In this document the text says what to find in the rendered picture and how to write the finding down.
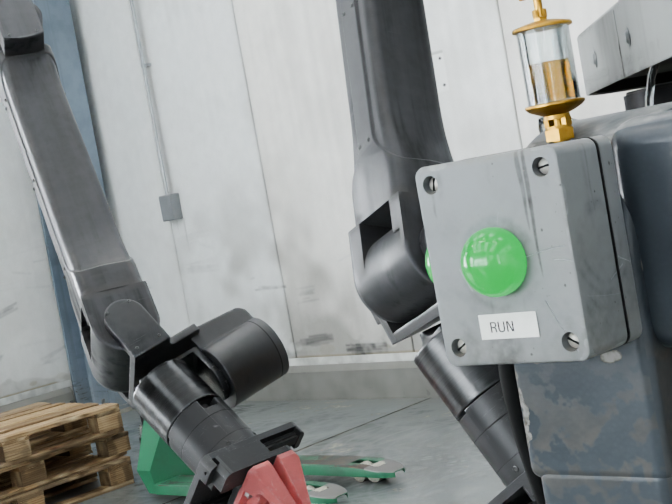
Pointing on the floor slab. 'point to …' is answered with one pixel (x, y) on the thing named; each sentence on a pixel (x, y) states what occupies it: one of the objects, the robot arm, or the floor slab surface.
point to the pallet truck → (155, 453)
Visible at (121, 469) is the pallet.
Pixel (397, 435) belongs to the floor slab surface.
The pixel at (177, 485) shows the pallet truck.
